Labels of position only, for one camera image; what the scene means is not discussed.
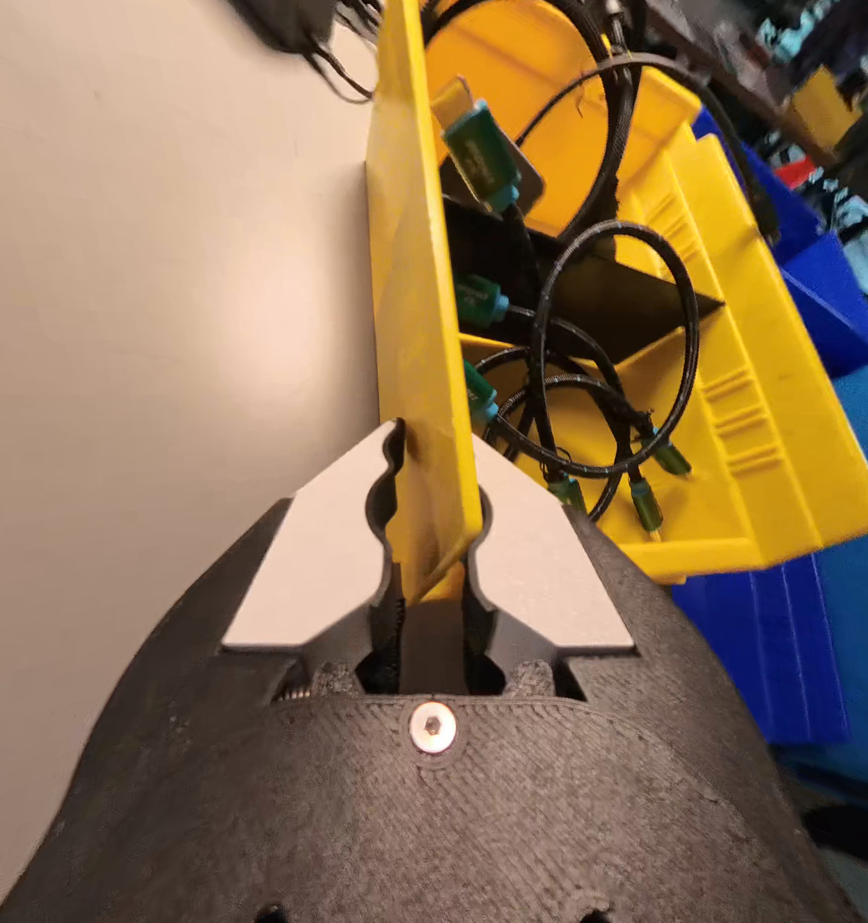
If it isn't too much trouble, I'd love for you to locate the black Fosmon HDMI switch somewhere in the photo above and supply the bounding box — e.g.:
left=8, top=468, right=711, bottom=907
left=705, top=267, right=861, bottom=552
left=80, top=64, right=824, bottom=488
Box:
left=441, top=195, right=727, bottom=362

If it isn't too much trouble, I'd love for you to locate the blue partition panel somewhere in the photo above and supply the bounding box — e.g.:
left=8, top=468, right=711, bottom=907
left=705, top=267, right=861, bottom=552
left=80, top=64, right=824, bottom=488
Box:
left=816, top=361, right=868, bottom=794

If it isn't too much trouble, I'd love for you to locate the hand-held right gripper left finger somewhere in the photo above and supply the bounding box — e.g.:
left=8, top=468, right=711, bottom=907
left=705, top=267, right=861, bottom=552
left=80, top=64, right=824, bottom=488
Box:
left=220, top=418, right=408, bottom=670

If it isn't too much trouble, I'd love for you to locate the black braided cable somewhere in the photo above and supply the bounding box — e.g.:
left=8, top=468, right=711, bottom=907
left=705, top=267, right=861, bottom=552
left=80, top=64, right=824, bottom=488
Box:
left=420, top=0, right=638, bottom=242

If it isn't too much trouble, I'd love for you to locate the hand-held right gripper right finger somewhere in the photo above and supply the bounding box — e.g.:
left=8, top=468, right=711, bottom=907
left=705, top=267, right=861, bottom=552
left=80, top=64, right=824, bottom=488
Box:
left=465, top=435, right=637, bottom=663

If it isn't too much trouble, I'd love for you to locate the thin black cable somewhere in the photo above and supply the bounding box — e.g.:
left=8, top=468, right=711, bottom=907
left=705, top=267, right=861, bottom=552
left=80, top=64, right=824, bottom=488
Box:
left=517, top=50, right=782, bottom=248

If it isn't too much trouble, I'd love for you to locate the black charging cable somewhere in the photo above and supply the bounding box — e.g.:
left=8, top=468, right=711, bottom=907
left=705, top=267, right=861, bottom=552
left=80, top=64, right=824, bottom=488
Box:
left=308, top=39, right=375, bottom=102

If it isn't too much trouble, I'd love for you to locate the small yellow bin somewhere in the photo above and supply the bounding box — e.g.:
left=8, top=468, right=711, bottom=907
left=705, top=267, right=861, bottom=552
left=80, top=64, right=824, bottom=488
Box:
left=783, top=65, right=864, bottom=149

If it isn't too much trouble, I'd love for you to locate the dark grey power bank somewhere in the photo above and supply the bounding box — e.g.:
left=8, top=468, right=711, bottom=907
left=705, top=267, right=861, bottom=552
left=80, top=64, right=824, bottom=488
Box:
left=228, top=0, right=334, bottom=53

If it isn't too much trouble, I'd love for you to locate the yellow plastic bin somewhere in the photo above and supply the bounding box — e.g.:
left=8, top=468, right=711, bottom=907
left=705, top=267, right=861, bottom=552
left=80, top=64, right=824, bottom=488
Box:
left=365, top=0, right=868, bottom=605

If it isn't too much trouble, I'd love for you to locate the blue plastic bin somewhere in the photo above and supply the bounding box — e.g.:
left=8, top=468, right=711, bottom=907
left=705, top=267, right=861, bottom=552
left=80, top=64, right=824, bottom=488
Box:
left=670, top=108, right=868, bottom=747

